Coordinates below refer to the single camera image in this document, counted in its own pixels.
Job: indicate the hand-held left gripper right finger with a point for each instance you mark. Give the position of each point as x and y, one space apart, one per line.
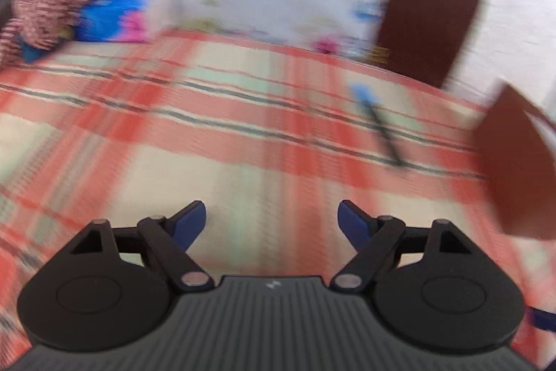
354 223

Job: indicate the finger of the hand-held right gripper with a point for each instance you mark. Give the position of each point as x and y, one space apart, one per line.
542 318

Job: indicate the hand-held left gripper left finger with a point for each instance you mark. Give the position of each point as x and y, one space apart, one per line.
189 223

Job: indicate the blue capped pen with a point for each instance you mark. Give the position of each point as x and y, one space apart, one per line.
378 123

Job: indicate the brown cardboard box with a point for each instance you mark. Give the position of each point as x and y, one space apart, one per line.
517 166

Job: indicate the plaid blanket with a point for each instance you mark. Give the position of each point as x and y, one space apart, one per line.
217 136

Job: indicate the golden patterned cloth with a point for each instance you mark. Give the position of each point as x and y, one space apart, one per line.
378 56

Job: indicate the blue floral packet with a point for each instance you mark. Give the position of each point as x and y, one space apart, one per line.
117 19

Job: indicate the small blue cloth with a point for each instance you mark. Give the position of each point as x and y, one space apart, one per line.
32 53

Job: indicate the red and white patterned cloth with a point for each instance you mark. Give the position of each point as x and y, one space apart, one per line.
47 1

